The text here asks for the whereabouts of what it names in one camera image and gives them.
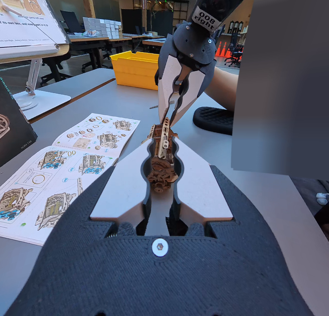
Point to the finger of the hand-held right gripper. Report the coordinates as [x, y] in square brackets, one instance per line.
[165, 84]
[194, 87]

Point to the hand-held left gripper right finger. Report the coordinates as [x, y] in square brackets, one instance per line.
[203, 192]

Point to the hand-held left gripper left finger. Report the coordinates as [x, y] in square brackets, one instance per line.
[120, 190]

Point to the wooden submarine model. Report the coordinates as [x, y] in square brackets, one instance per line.
[160, 172]

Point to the perforated wooden strip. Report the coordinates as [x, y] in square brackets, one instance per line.
[164, 141]

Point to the person's right forearm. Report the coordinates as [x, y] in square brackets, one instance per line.
[223, 87]

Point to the black model kit box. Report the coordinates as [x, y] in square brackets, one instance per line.
[12, 131]

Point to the thin wooden stick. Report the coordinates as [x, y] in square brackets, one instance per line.
[159, 105]

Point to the orange traffic cone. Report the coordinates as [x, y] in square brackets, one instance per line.
[218, 51]
[224, 51]

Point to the yellow plastic bin stack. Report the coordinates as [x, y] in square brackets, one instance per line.
[133, 71]

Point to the black quilted pad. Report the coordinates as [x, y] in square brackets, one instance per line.
[213, 120]

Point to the illustrated instruction booklet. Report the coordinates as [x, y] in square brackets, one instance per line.
[64, 141]

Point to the stack of white boxes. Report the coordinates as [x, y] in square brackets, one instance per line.
[102, 26]

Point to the background wooden desk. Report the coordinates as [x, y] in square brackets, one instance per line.
[90, 38]

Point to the clear plastic bag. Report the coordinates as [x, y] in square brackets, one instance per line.
[91, 33]

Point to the person's grey shirt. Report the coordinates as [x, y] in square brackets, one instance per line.
[308, 192]

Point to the white document stand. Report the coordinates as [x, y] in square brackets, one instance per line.
[48, 100]

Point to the laminated instruction board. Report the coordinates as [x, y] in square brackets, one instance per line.
[25, 25]

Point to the wooden support post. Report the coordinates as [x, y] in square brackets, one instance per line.
[88, 5]

